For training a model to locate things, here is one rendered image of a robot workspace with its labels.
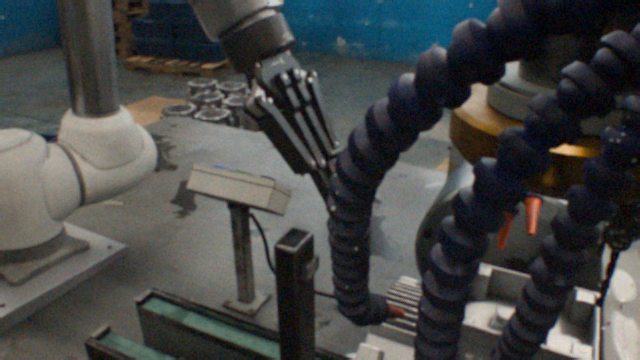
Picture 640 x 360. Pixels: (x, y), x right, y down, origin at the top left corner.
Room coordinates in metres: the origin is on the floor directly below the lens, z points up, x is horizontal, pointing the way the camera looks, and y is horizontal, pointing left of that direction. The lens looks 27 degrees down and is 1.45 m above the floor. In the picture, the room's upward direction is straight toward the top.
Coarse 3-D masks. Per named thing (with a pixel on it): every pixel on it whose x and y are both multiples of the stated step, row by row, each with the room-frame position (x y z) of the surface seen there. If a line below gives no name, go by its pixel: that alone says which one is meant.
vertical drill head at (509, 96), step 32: (608, 32) 0.32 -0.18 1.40; (512, 64) 0.41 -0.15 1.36; (544, 64) 0.34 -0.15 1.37; (480, 96) 0.39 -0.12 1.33; (512, 96) 0.34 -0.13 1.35; (480, 128) 0.33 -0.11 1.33; (576, 160) 0.28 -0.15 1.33; (544, 192) 0.29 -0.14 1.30; (608, 224) 0.31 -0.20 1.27; (608, 288) 0.31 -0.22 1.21
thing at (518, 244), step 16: (464, 160) 0.75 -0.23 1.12; (464, 176) 0.65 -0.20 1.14; (448, 192) 0.62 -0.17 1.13; (432, 208) 0.62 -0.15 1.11; (448, 208) 0.61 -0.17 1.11; (544, 208) 0.55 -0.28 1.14; (560, 208) 0.55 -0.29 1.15; (432, 224) 0.62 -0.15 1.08; (512, 224) 0.57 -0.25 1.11; (544, 224) 0.55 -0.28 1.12; (416, 240) 0.63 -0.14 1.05; (432, 240) 0.61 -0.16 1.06; (496, 240) 0.57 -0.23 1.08; (512, 240) 0.56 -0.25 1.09; (528, 240) 0.56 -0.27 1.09; (416, 256) 0.63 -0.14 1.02; (496, 256) 0.57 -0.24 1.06; (512, 256) 0.56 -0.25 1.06; (528, 256) 0.55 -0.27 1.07; (592, 256) 0.53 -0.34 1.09; (528, 272) 0.53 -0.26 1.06
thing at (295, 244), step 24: (288, 240) 0.31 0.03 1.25; (312, 240) 0.32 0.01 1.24; (288, 264) 0.30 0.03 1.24; (312, 264) 0.31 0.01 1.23; (288, 288) 0.30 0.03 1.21; (312, 288) 0.32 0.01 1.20; (288, 312) 0.30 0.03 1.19; (312, 312) 0.32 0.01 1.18; (288, 336) 0.30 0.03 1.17; (312, 336) 0.32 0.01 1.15
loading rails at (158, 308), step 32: (160, 320) 0.61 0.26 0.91; (192, 320) 0.60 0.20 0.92; (224, 320) 0.60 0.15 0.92; (96, 352) 0.53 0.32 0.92; (128, 352) 0.53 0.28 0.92; (160, 352) 0.53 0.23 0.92; (192, 352) 0.59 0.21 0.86; (224, 352) 0.56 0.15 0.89; (256, 352) 0.54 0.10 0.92; (320, 352) 0.53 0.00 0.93
